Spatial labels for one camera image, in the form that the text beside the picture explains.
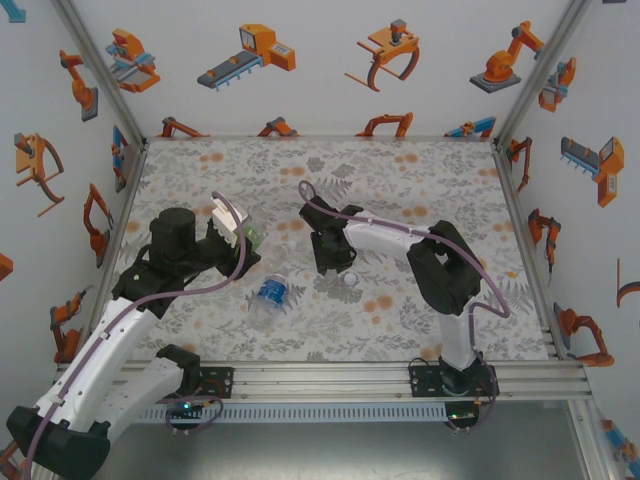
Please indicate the green label plastic bottle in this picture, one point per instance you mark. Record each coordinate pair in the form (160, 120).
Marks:
(256, 239)

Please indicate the blue label plastic bottle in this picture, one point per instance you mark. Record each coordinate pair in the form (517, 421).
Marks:
(270, 296)

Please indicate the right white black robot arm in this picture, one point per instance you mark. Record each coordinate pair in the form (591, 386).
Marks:
(445, 270)

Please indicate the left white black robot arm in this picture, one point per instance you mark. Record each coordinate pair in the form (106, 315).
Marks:
(90, 365)

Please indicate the floral table cover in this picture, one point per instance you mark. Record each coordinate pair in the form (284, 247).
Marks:
(320, 165)

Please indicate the control board with green light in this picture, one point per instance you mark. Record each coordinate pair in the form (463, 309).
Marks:
(460, 416)
(185, 406)

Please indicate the grey metal sheet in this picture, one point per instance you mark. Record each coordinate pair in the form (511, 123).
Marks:
(320, 450)

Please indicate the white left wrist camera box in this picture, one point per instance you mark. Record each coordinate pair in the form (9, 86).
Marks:
(227, 220)

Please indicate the aluminium side rail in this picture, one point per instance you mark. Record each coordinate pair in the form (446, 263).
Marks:
(129, 200)
(515, 200)

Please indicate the aluminium back rail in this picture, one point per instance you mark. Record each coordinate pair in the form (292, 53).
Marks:
(320, 137)

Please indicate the aluminium front frame rail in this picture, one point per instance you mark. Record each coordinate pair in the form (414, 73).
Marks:
(320, 382)

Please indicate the aluminium corner post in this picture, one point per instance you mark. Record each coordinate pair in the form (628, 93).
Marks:
(100, 75)
(540, 75)

